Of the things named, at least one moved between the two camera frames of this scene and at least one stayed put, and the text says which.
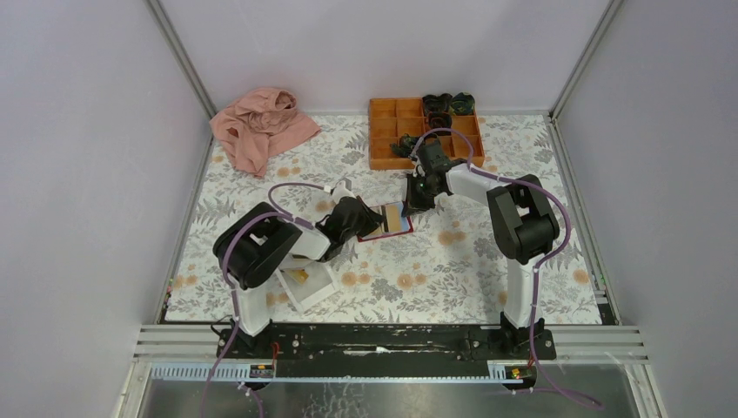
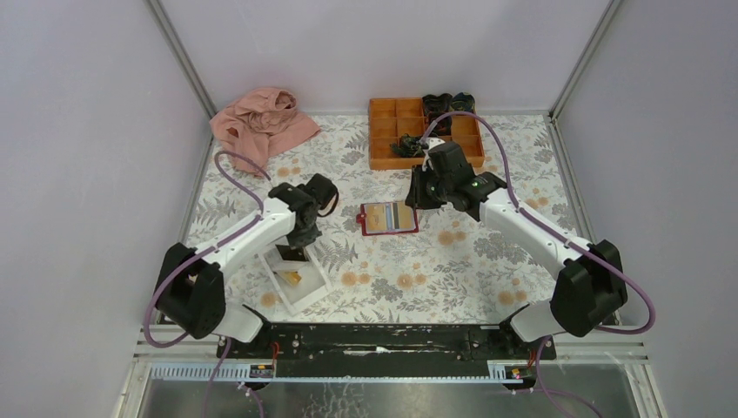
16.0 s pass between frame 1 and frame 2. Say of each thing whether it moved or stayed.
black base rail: stayed
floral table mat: stayed
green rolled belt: stayed
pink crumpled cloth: stayed
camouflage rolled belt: stayed
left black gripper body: moved
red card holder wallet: moved
